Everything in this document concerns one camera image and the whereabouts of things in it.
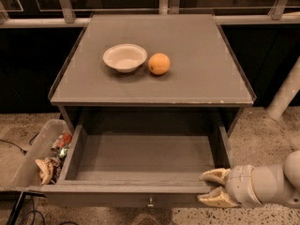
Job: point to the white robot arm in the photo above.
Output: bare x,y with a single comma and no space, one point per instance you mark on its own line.
269,172

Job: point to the black bar on floor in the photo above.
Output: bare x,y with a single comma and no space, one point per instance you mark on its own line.
17,197

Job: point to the tan crumpled snack bag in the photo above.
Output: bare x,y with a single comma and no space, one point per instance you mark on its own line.
46,170

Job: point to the grey drawer cabinet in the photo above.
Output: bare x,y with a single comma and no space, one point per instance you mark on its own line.
203,73

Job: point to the white paper bowl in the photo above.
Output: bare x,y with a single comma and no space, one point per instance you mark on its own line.
125,58

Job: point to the orange fruit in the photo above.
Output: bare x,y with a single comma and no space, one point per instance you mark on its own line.
159,64

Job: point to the dark blue snack bag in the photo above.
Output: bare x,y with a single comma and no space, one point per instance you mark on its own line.
57,168

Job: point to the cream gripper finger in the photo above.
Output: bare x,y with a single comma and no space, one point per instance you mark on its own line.
217,198
216,175

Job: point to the grey top drawer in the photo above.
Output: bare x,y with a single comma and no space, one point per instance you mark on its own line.
141,158

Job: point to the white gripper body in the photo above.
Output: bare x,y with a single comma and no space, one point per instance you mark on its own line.
240,185

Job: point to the clear plastic bin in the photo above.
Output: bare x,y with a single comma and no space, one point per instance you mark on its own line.
26,178

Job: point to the green snack packet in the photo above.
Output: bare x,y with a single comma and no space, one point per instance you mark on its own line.
63,152

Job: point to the metal railing frame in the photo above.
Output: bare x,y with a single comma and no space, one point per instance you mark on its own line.
78,13

